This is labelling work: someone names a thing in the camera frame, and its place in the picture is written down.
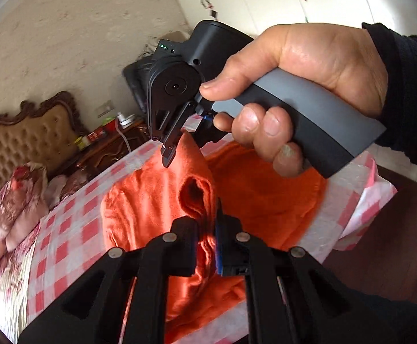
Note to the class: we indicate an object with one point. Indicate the pink checkered plastic sheet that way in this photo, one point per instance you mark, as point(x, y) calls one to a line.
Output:
point(71, 236)

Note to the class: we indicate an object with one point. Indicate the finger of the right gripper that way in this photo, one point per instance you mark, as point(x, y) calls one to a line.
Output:
point(172, 136)
point(206, 129)

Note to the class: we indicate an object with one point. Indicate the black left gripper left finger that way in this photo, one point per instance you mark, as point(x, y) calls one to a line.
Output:
point(122, 297)

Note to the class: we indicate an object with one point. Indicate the red box on nightstand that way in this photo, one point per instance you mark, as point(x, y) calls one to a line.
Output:
point(102, 132)

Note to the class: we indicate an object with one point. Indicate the top floral pillow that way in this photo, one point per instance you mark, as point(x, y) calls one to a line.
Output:
point(27, 183)

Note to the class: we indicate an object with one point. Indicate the white charger with cable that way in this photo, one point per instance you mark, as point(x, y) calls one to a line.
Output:
point(124, 126)

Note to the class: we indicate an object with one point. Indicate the orange fleece pants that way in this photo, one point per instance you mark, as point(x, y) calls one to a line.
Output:
point(143, 206)

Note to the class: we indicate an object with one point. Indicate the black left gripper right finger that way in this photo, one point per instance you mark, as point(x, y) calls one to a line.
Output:
point(292, 298)

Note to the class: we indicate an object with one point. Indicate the pink folded quilt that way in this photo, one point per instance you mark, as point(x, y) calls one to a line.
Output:
point(23, 226)

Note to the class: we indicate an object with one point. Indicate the black sleeved right forearm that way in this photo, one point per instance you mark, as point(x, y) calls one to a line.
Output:
point(399, 114)

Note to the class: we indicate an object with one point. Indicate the tufted tan headboard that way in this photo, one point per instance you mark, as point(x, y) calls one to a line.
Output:
point(44, 133)

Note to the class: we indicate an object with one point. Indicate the dark wooden nightstand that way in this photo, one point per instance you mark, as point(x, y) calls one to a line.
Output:
point(104, 153)

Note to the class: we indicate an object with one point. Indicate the floral bed sheet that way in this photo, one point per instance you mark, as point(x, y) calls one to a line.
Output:
point(15, 270)

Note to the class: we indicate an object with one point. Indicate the person's right hand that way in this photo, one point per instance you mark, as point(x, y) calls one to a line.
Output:
point(342, 59)

